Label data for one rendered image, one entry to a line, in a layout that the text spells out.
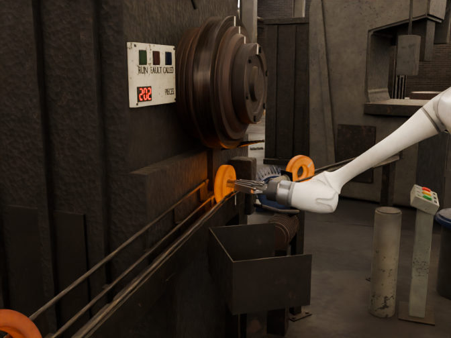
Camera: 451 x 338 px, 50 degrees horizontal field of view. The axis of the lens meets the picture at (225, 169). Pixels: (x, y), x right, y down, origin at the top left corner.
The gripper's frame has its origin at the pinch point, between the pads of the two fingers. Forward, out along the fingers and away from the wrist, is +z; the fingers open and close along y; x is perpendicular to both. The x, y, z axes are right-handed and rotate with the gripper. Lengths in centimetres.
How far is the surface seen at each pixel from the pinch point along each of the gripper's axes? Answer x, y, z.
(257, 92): 34.9, -2.0, -9.3
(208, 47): 49, -19, 3
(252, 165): 3.1, 20.9, -3.5
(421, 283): -50, 63, -79
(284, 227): -21.6, 23.3, -19.5
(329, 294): -72, 74, -37
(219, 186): 0.1, -7.6, 0.1
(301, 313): -72, 47, -27
